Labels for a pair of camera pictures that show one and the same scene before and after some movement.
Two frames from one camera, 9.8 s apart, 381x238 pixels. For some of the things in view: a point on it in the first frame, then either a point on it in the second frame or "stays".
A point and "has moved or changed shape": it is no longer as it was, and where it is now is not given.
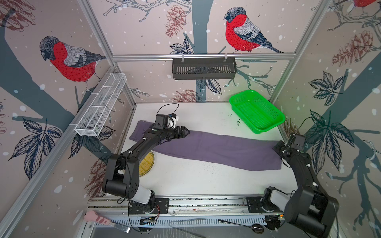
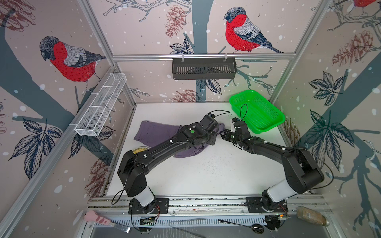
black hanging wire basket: (204, 69) stays
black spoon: (257, 228) stays
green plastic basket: (257, 113) stays
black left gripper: (177, 132) to (214, 138)
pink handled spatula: (91, 215) stays
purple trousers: (227, 149) has moved or changed shape
